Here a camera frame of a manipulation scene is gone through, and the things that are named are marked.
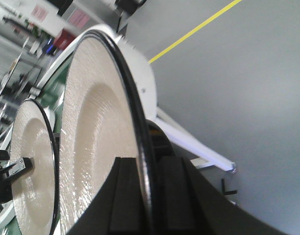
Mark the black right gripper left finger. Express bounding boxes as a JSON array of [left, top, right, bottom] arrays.
[[67, 157, 144, 235]]

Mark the cream black-rimmed plate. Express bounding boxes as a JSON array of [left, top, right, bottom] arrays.
[[59, 30, 159, 235], [10, 99, 59, 235]]

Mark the red fire cabinet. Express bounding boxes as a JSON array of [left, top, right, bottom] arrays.
[[53, 28, 76, 50]]

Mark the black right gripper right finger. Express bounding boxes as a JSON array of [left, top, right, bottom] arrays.
[[158, 156, 282, 235]]

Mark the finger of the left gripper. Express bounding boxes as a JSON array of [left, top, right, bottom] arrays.
[[7, 157, 33, 182]]

